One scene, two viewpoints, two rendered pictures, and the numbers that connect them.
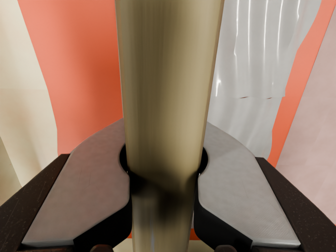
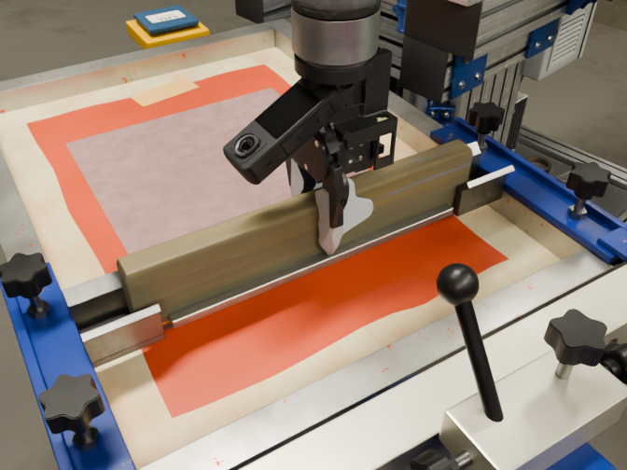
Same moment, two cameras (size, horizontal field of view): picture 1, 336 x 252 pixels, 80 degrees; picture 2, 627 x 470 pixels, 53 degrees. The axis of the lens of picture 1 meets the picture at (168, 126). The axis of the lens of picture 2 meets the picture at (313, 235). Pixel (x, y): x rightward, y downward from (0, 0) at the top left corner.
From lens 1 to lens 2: 59 cm
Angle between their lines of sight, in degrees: 39
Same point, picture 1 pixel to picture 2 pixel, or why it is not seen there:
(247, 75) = not seen: hidden behind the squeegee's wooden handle
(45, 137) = (407, 317)
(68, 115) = (373, 311)
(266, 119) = not seen: hidden behind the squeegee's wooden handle
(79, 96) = (353, 309)
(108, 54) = (311, 305)
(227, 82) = not seen: hidden behind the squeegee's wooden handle
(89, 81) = (337, 308)
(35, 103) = (380, 330)
